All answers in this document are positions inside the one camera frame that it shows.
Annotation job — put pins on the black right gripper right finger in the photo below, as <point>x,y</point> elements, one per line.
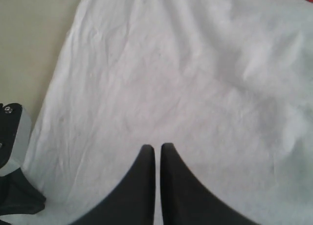
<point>185,200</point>

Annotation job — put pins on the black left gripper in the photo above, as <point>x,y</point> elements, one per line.
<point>18,196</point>

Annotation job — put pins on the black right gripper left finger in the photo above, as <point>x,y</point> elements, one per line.
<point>132,202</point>

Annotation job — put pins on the white t-shirt red lettering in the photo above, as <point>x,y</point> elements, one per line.
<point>229,82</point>

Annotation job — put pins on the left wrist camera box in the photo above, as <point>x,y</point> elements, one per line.
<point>15,129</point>

